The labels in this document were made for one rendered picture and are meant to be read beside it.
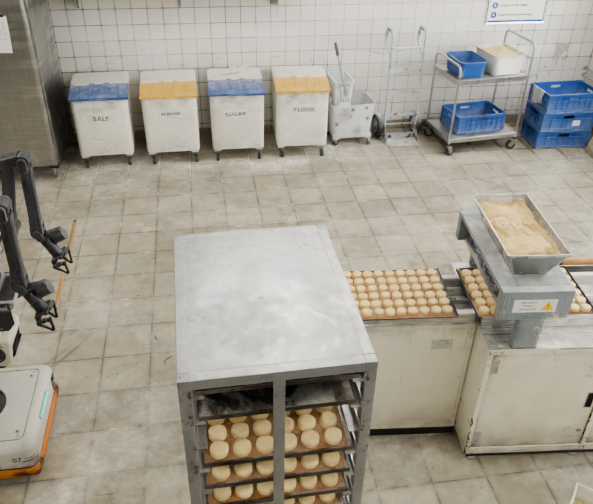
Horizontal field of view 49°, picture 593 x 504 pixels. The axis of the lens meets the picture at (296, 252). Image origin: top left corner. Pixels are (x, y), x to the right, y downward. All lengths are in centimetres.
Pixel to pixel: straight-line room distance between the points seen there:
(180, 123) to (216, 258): 458
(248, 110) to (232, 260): 458
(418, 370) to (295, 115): 365
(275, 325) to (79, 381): 271
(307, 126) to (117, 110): 183
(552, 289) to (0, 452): 276
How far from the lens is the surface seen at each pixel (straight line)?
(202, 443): 173
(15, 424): 373
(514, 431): 371
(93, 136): 655
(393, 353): 335
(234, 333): 165
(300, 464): 190
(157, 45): 688
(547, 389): 353
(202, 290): 180
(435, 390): 360
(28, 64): 611
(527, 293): 304
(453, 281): 352
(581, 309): 350
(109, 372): 427
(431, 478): 371
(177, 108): 638
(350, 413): 179
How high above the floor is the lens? 290
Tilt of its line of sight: 34 degrees down
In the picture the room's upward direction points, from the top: 1 degrees clockwise
